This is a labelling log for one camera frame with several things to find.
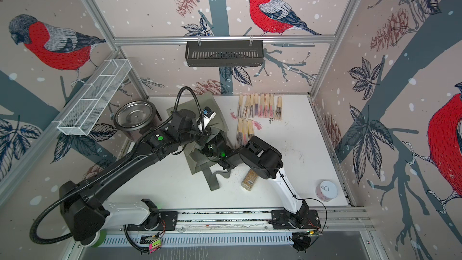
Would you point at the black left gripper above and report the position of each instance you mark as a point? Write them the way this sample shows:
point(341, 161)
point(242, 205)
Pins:
point(206, 133)

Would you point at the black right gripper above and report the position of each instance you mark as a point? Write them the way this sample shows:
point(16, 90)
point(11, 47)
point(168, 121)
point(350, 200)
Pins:
point(203, 149)

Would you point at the olive green tote bag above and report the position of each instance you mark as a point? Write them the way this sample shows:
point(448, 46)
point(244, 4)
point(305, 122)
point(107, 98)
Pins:
point(202, 154)

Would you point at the colourful floral folding fan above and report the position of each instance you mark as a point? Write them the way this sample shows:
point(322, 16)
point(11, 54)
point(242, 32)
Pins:
point(253, 126)

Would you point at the purple folding fan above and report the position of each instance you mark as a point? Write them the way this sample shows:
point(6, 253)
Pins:
point(256, 105)

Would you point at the grey white folding fan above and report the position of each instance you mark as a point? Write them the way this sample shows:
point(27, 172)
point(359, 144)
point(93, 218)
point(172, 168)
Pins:
point(278, 112)

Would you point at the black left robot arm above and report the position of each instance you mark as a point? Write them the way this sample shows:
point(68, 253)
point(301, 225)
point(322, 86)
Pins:
point(85, 208)

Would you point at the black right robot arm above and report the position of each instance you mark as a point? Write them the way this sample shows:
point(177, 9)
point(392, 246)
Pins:
point(266, 162)

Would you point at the glass spice jar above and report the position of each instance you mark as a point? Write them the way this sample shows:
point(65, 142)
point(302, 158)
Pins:
point(249, 180)

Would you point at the black hanging shelf basket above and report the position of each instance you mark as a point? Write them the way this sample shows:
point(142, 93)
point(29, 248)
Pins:
point(244, 53)

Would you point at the pink circuit board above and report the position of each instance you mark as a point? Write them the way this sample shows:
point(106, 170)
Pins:
point(153, 243)

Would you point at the white round tin can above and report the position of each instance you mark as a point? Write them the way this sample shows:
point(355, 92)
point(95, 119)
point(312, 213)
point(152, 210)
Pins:
point(326, 191)

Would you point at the green tape roll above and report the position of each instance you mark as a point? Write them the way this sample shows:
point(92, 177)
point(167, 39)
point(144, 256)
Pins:
point(99, 238)

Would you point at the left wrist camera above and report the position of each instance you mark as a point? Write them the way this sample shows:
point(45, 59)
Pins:
point(207, 115)

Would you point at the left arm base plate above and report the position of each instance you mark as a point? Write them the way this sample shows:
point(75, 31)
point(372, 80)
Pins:
point(162, 221)

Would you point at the white wire mesh basket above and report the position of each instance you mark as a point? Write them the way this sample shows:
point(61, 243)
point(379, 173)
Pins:
point(97, 94)

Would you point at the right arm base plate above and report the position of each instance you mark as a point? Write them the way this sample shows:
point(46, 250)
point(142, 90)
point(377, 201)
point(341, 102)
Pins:
point(282, 219)

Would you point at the aluminium mounting rail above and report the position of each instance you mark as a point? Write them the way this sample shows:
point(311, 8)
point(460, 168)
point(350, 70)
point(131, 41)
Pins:
point(240, 220)

